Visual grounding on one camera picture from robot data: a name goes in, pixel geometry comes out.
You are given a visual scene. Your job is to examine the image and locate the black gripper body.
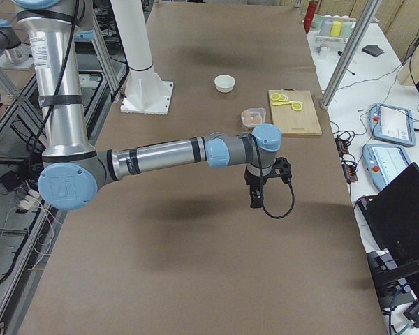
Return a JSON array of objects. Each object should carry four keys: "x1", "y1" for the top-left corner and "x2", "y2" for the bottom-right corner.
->
[{"x1": 244, "y1": 165, "x2": 272, "y2": 193}]

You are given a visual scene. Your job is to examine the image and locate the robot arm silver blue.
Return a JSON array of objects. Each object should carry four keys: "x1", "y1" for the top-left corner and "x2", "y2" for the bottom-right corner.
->
[{"x1": 15, "y1": 1, "x2": 291, "y2": 210}]

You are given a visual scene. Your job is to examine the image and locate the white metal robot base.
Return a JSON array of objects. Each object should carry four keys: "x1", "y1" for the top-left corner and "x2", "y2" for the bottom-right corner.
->
[{"x1": 120, "y1": 69, "x2": 174, "y2": 115}]

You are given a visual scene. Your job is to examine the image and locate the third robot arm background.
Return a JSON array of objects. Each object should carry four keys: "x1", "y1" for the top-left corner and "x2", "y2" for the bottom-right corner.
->
[{"x1": 0, "y1": 19, "x2": 31, "y2": 68}]

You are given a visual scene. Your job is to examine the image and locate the clear plastic egg box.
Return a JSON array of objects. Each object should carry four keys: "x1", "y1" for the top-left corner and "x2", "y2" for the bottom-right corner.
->
[{"x1": 240, "y1": 107, "x2": 266, "y2": 128}]

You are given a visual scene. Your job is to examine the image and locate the bamboo cutting board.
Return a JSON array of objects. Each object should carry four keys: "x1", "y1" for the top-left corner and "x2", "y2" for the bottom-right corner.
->
[{"x1": 268, "y1": 90, "x2": 322, "y2": 135}]

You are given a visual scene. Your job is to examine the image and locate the yellow plastic knife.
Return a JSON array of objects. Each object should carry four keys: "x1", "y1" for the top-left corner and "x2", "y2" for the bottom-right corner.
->
[{"x1": 272, "y1": 100, "x2": 294, "y2": 106}]

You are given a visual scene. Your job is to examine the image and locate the lemon slice top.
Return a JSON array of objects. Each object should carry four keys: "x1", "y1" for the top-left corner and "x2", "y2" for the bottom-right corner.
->
[{"x1": 291, "y1": 100, "x2": 303, "y2": 111}]

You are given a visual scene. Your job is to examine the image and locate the black power strip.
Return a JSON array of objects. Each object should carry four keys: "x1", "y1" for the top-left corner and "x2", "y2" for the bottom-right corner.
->
[{"x1": 335, "y1": 137, "x2": 358, "y2": 184}]

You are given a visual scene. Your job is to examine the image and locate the white round bowl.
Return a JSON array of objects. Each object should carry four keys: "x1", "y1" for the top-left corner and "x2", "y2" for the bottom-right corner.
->
[{"x1": 214, "y1": 74, "x2": 236, "y2": 93}]

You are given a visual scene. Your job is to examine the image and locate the teach pendant near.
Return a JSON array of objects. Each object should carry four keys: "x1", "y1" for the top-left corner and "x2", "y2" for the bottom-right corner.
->
[{"x1": 362, "y1": 144, "x2": 411, "y2": 191}]

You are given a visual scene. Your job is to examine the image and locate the teach pendant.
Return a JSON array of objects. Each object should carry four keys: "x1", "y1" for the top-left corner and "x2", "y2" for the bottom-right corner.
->
[
  {"x1": 362, "y1": 144, "x2": 411, "y2": 191},
  {"x1": 369, "y1": 103, "x2": 416, "y2": 147}
]

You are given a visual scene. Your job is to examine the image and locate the black monitor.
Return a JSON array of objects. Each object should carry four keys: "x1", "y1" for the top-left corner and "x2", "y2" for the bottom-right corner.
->
[{"x1": 358, "y1": 163, "x2": 419, "y2": 300}]

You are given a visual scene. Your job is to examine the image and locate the teach pendant far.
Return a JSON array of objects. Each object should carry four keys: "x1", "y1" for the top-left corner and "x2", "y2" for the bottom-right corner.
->
[{"x1": 369, "y1": 103, "x2": 416, "y2": 147}]

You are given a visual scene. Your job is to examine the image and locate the grey cup lying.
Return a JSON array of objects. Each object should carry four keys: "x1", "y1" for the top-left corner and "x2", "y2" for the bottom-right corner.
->
[{"x1": 318, "y1": 18, "x2": 332, "y2": 36}]

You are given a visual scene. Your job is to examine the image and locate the black camera cable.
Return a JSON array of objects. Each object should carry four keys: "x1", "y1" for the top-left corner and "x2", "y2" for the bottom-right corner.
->
[{"x1": 260, "y1": 181, "x2": 295, "y2": 220}]

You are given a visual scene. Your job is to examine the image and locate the aluminium frame post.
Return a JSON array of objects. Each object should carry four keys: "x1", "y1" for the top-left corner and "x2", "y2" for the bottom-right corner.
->
[{"x1": 320, "y1": 0, "x2": 382, "y2": 110}]

